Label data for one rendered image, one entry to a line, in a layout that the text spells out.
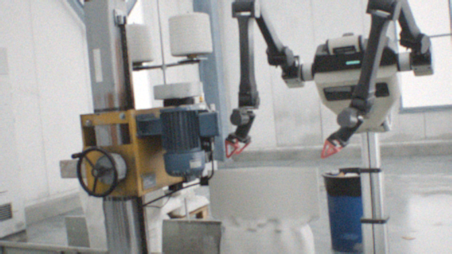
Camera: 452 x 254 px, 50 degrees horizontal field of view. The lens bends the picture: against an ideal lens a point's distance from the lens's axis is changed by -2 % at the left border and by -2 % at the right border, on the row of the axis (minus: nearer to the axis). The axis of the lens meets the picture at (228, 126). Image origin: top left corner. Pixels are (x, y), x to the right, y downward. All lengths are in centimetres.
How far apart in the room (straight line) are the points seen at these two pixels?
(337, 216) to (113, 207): 265
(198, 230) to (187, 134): 95
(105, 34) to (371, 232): 158
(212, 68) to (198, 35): 890
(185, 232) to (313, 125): 782
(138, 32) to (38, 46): 518
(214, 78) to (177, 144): 903
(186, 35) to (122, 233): 78
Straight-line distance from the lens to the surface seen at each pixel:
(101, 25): 187
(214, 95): 1078
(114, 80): 183
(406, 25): 200
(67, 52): 757
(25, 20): 710
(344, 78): 231
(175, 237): 270
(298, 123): 1037
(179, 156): 176
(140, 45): 204
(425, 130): 995
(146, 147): 186
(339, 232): 428
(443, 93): 989
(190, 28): 190
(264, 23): 213
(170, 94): 174
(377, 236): 259
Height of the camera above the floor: 134
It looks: 3 degrees down
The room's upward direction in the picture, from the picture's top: 5 degrees counter-clockwise
